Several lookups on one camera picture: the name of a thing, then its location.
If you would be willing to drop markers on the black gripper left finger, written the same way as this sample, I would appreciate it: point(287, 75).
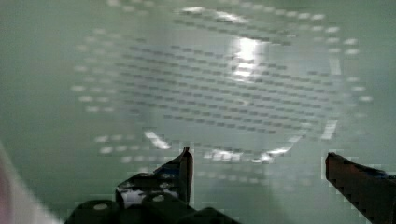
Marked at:
point(173, 177)

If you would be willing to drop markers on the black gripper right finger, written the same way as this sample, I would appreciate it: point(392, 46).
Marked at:
point(369, 190)

